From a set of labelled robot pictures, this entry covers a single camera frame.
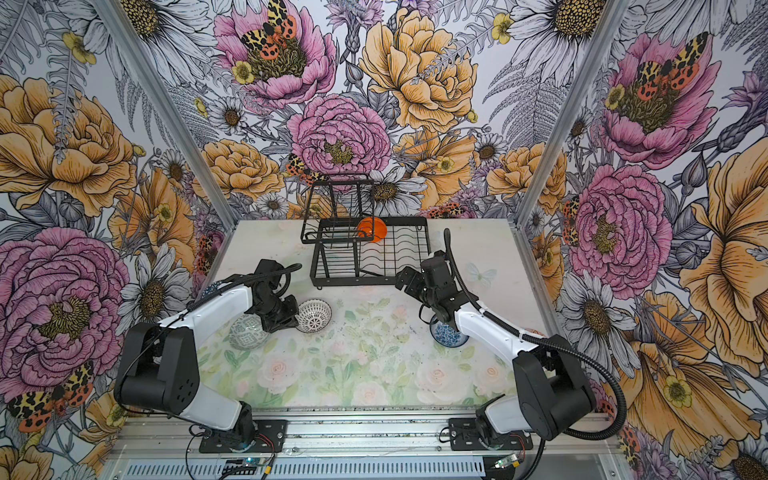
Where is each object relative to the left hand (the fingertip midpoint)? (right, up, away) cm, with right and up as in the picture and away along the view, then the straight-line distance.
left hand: (296, 330), depth 87 cm
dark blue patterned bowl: (-30, +11, +10) cm, 33 cm away
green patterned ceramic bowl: (-16, -1, +3) cm, 16 cm away
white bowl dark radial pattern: (+4, +2, +7) cm, 8 cm away
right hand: (+32, +12, +1) cm, 34 cm away
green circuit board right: (+53, -27, -16) cm, 62 cm away
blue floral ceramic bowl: (+44, -3, +4) cm, 44 cm away
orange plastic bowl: (+20, +31, +26) cm, 45 cm away
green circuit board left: (-6, -27, -17) cm, 32 cm away
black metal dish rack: (+17, +24, 0) cm, 29 cm away
